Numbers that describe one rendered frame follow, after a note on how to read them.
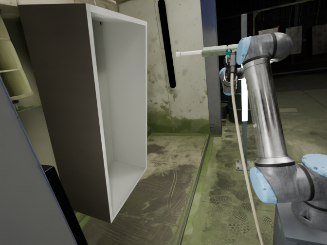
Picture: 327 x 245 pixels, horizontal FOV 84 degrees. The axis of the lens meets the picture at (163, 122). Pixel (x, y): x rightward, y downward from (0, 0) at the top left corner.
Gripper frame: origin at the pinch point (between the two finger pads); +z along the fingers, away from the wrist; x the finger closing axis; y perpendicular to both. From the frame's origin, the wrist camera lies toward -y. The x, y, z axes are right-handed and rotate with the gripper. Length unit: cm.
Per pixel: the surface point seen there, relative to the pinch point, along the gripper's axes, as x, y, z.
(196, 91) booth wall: 47, -85, -148
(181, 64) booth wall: 70, -112, -116
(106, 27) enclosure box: 86, -14, 17
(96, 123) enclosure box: 61, 63, 16
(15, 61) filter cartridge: 175, 6, 10
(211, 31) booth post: 26, -138, -82
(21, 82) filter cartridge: 172, 19, -1
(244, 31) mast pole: -11, -68, -37
